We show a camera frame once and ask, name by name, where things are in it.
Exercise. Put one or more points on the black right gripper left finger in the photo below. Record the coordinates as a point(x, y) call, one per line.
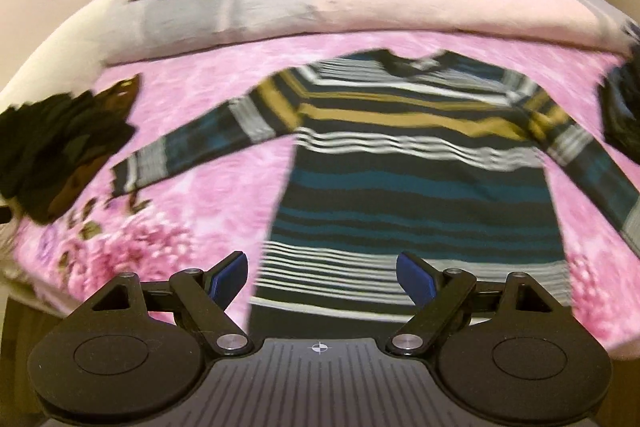
point(135, 351)

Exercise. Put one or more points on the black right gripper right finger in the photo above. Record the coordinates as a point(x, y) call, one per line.
point(507, 352)

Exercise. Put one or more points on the striped knit sweater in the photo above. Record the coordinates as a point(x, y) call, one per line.
point(439, 157)

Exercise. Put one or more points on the pale pink folded quilt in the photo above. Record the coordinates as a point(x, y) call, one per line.
point(109, 32)

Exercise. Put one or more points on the stack of dark folded clothes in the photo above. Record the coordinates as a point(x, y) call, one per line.
point(619, 100)

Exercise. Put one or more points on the pink floral bedspread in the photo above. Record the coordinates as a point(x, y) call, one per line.
point(228, 204)

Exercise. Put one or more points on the dark clothes pile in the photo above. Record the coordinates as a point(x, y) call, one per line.
point(52, 149)

